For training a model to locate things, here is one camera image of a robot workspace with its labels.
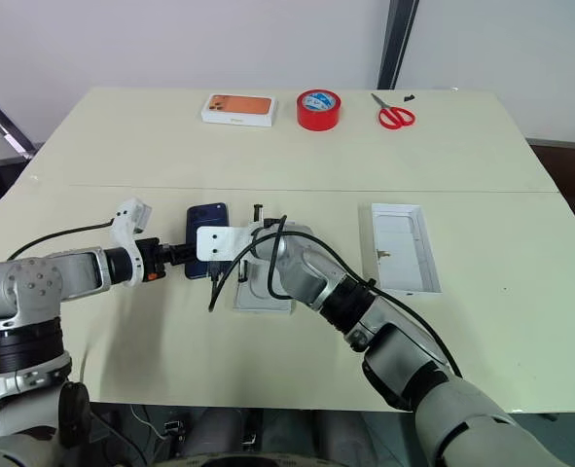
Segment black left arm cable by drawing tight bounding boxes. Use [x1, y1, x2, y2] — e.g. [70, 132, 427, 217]
[6, 218, 117, 263]

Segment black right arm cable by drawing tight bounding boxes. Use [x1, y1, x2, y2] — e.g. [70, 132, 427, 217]
[207, 213, 464, 380]

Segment white phone box lid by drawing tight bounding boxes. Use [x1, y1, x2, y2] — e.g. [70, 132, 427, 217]
[363, 201, 444, 297]

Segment dark blue smartphone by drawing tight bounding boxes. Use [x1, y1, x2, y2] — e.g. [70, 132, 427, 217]
[185, 201, 231, 281]

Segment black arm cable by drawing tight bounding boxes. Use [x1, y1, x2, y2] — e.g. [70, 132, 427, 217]
[207, 213, 464, 380]
[6, 218, 117, 263]

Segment white phone box base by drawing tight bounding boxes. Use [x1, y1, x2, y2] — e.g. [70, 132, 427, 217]
[231, 221, 313, 316]

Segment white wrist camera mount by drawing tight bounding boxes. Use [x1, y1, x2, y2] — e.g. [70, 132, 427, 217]
[108, 196, 154, 289]
[196, 222, 270, 263]

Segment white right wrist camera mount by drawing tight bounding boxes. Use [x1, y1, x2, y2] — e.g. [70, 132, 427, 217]
[196, 222, 270, 263]

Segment red handled scissors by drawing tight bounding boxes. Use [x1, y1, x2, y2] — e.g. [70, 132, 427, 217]
[370, 92, 417, 131]

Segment dark vertical post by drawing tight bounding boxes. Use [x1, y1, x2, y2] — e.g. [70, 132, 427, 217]
[377, 0, 421, 90]

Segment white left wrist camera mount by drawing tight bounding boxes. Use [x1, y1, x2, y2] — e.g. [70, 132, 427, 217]
[108, 196, 154, 289]

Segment thin white cable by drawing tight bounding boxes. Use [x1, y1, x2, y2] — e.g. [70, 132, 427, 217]
[129, 404, 167, 442]

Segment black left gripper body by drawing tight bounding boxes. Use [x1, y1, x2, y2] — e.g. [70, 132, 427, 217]
[137, 236, 172, 282]

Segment metal diagonal frame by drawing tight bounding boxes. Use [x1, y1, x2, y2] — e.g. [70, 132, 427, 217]
[0, 81, 36, 162]

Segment red tape roll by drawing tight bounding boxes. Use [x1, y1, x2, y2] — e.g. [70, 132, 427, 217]
[295, 89, 343, 133]

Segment white box with orange phone print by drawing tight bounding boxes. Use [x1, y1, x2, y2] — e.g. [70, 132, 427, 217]
[199, 92, 280, 129]

